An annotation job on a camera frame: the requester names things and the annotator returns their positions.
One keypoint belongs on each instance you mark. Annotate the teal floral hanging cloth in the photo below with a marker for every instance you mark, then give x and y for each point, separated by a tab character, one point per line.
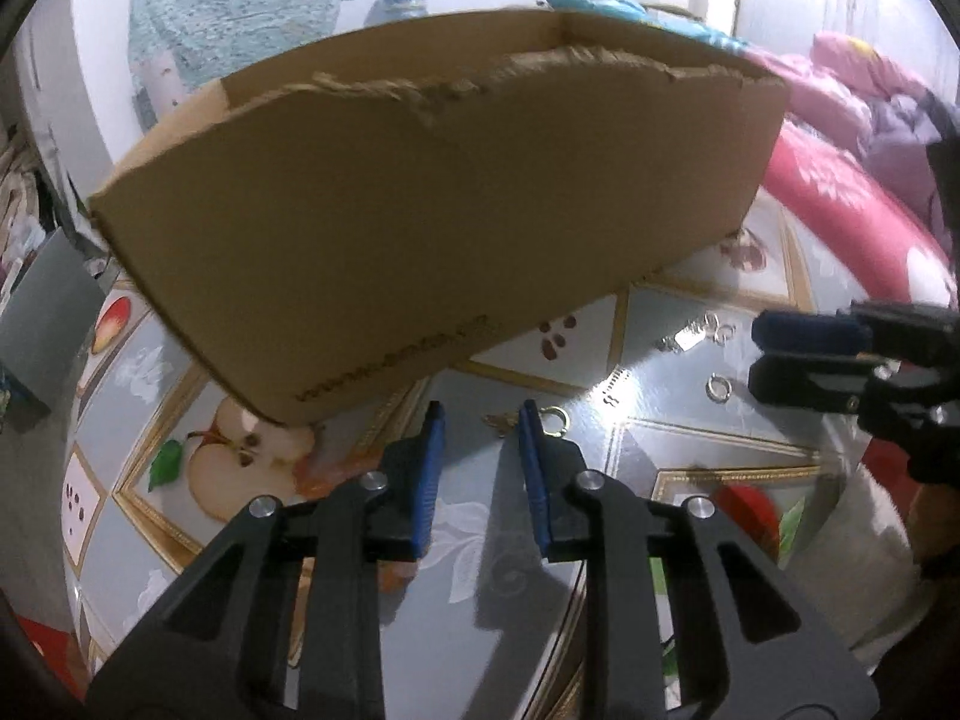
207	39

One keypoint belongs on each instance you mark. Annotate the pink blanket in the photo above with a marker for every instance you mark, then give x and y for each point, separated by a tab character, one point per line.
877	110

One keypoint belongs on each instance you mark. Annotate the silver chain clasp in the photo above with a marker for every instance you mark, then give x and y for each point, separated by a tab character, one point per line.
707	327

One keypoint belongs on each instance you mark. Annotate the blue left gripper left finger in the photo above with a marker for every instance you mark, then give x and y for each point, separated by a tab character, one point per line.
426	469

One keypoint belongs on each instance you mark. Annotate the grey storage box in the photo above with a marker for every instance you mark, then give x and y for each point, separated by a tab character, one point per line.
45	321

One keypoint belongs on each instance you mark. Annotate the teal patterned pillow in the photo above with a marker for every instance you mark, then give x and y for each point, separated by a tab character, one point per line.
630	10

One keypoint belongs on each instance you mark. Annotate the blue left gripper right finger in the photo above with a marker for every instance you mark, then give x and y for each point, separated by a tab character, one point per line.
534	447

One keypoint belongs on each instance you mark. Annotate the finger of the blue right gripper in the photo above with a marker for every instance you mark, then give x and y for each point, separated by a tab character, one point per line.
826	384
780	331

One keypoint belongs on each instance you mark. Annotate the brown cardboard box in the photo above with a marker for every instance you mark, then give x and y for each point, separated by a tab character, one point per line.
329	224

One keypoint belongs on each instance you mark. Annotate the red bag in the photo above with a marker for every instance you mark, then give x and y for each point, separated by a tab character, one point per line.
60	652

